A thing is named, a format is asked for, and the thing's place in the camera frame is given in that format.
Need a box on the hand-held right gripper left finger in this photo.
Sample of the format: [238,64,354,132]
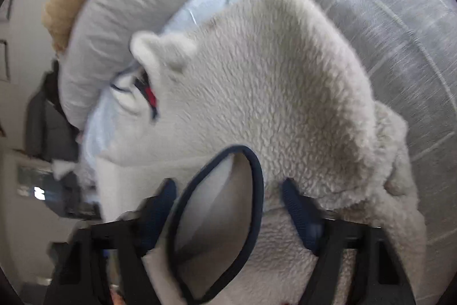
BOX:
[43,178,177,305]

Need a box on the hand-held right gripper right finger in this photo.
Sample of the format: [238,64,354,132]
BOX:
[282,178,416,305]

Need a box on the white fleece jacket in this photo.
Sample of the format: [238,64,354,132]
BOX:
[95,0,429,305]

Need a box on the grey garment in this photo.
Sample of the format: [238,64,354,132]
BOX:
[24,87,81,163]

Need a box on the grey pillow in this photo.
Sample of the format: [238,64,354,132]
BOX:
[57,0,196,130]

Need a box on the bed with grey grid sheet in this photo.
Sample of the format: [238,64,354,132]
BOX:
[250,0,457,291]

